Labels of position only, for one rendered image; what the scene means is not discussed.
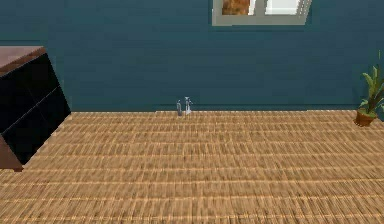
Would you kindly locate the clear spray bottle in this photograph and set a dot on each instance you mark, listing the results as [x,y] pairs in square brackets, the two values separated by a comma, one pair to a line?
[188,106]

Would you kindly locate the grey bottle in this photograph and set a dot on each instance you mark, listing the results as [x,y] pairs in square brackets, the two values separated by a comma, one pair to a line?
[179,108]

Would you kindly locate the white framed window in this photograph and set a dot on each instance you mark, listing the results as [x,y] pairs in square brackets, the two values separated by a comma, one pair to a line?
[260,20]

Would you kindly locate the black chest of drawers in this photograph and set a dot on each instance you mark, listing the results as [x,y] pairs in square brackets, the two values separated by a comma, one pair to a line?
[30,100]

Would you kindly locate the green house plant in pot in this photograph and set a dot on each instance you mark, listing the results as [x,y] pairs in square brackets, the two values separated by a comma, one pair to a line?
[370,100]

